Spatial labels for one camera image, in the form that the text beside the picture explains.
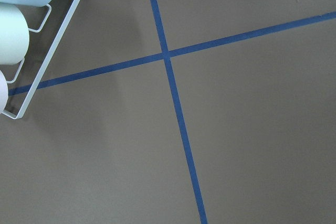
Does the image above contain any white wire cup rack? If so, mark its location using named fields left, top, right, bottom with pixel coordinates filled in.
left=1, top=0, right=80, bottom=119

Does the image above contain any light pink cup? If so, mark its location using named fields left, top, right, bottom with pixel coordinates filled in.
left=0, top=71, right=8, bottom=113

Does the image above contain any light green cup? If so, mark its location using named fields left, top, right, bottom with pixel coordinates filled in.
left=1, top=3, right=29, bottom=65

